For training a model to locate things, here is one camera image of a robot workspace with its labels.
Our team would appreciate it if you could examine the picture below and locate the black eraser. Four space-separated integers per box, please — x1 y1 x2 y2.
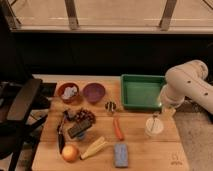
68 120 92 139

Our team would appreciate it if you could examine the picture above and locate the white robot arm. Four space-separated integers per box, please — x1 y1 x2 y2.
159 60 213 115

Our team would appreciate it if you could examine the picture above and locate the white plastic cup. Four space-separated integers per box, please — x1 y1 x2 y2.
145 117 164 136

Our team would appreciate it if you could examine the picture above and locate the blue small cup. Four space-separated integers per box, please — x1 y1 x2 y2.
76 131 86 141

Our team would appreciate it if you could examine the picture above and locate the green plastic tray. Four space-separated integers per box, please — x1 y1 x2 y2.
121 74 165 111

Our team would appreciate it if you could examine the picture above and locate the orange carrot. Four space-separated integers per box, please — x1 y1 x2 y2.
113 117 124 141

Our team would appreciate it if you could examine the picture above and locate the blue sponge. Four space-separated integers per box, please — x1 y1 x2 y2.
114 143 128 168

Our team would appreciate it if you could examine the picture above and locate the purple bowl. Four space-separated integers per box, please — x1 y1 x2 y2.
83 83 105 103

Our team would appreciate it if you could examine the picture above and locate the dark grape bunch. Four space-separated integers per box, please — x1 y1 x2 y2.
74 108 96 124

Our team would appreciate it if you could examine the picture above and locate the white crumpled paper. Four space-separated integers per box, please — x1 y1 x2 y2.
62 87 77 99

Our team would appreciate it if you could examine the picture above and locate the orange apple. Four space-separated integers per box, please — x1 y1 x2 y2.
62 145 78 162

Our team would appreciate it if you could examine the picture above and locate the brown bowl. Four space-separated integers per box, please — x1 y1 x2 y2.
57 83 79 103

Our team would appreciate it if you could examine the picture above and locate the black chair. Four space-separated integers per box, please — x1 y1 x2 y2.
0 79 56 171

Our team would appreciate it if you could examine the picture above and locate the black handled tool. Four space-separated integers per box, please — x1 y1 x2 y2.
57 112 67 154

